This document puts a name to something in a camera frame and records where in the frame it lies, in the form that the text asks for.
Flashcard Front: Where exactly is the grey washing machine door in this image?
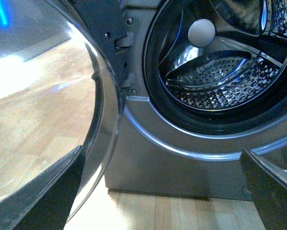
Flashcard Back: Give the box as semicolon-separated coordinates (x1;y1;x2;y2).
0;0;128;224

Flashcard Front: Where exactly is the silver front-load washing machine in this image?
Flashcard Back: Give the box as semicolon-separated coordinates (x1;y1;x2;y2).
104;0;287;201

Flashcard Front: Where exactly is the white round drum hub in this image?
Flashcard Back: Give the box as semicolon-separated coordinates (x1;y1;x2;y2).
188;19;216;48

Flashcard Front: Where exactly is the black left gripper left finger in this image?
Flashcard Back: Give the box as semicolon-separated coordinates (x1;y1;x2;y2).
0;146;85;230

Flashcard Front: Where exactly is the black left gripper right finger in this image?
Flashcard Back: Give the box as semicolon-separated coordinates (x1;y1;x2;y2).
240;149;287;230

